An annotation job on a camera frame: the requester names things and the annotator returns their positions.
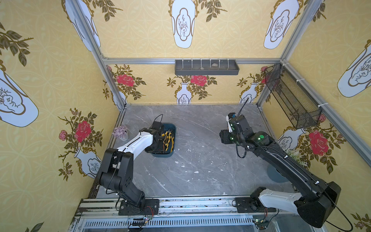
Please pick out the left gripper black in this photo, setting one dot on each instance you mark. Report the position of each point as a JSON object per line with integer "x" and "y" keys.
{"x": 162, "y": 138}

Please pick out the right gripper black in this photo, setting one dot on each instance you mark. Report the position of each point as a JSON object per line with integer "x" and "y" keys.
{"x": 225, "y": 137}

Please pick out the teal plastic storage box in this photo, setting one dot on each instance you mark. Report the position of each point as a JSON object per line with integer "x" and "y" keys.
{"x": 167, "y": 126}

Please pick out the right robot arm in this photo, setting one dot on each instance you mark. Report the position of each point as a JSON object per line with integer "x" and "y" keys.
{"x": 316, "y": 199}

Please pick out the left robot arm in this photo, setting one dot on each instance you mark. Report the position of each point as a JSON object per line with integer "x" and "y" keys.
{"x": 116, "y": 169}

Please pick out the yellow black striped pliers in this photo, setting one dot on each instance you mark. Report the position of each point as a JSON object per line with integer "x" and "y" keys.
{"x": 168, "y": 142}

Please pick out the pink flower pot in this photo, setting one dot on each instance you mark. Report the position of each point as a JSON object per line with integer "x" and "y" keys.
{"x": 121, "y": 132}

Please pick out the green potted plant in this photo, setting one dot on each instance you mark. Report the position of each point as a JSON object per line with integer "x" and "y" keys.
{"x": 294, "y": 154}

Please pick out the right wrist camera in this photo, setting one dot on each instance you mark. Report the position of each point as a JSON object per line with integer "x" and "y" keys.
{"x": 237, "y": 124}

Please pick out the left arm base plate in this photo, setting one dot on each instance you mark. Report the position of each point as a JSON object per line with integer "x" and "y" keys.
{"x": 149, "y": 207}

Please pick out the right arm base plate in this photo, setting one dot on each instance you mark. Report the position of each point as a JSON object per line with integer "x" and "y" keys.
{"x": 254, "y": 204}

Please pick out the black wire mesh basket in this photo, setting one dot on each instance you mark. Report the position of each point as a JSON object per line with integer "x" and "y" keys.
{"x": 299, "y": 107}

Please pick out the aluminium front rail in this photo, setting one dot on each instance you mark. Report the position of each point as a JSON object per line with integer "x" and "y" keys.
{"x": 184, "y": 211}

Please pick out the grey wall shelf tray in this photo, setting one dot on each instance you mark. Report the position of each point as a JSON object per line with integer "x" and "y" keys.
{"x": 206, "y": 67}

